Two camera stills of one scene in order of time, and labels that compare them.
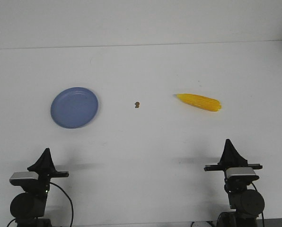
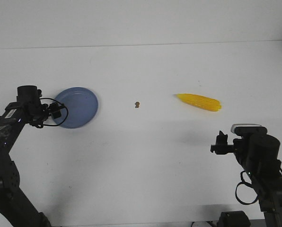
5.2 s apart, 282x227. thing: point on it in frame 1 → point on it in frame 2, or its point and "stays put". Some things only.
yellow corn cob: (200, 101) stays put
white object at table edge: (201, 224) stays put
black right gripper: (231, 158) → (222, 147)
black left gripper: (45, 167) → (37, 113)
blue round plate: (74, 107) stays put
